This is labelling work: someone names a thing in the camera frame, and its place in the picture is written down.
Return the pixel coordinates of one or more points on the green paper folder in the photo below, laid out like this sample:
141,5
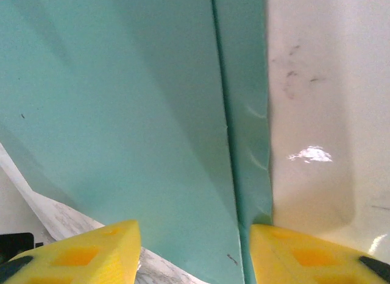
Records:
122,113

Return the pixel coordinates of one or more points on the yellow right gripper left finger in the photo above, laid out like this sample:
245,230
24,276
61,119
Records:
100,253

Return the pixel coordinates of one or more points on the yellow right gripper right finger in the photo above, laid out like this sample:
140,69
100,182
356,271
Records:
289,259

